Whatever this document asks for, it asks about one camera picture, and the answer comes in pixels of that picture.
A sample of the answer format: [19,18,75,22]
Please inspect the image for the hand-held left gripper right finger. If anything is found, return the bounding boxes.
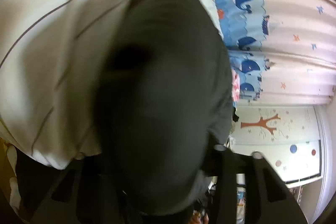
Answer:
[207,144,308,224]

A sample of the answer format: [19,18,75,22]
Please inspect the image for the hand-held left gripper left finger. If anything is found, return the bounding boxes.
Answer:
[29,160,127,224]

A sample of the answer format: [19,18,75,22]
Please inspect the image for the black garment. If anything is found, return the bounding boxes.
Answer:
[96,0,240,216]

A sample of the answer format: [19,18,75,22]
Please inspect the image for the pink patterned cloth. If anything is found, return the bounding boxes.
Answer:
[231,69,241,102]

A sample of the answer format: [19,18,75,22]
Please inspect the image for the white striped quilt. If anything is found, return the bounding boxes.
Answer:
[0,0,224,170]

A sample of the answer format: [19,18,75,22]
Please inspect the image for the whale print curtain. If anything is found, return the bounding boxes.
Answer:
[209,0,336,107]

